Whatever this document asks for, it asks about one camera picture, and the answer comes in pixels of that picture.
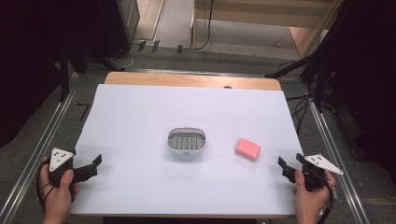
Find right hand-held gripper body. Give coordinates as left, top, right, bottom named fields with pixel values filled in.
left=300, top=153, right=345, bottom=192

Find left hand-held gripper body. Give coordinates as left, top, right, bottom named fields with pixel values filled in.
left=47, top=147, right=82, bottom=189

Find pink soap bar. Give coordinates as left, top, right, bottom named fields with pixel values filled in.
left=234, top=137, right=262, bottom=161

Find grey mesh basket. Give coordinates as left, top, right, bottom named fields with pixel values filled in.
left=166, top=126, right=207, bottom=162

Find person's right hand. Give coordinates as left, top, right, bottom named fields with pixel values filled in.
left=291, top=169, right=337, bottom=224

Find person's left hand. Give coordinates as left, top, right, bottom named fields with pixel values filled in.
left=39, top=156, right=80, bottom=224

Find white paper sheet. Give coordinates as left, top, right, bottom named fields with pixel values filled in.
left=70, top=83, right=304, bottom=217

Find black tripod stand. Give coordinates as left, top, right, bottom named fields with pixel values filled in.
left=264, top=46, right=335, bottom=114

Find black metal stand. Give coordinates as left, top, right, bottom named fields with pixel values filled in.
left=54, top=41, right=92, bottom=103

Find black curtain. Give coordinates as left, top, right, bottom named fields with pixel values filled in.
left=306, top=0, right=396, bottom=185
left=0, top=0, right=108, bottom=149

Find wooden table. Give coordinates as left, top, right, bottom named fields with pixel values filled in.
left=70, top=71, right=304, bottom=219

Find light wooden cabinet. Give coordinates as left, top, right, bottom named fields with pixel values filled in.
left=191, top=0, right=345, bottom=60

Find dark equipment cabinet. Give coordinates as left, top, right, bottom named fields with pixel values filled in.
left=98, top=0, right=141, bottom=59

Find aluminium floor rail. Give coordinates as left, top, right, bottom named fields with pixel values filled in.
left=0, top=73, right=80, bottom=224
left=301, top=83, right=372, bottom=224

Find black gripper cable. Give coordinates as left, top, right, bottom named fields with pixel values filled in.
left=35, top=166, right=54, bottom=213
left=315, top=174, right=338, bottom=224

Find black floor cables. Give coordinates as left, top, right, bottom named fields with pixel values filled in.
left=285, top=91, right=317, bottom=135

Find white floor cable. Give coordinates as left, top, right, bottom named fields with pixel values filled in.
left=108, top=44, right=139, bottom=71

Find black hanging cable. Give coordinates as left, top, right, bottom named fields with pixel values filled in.
left=182, top=0, right=216, bottom=52

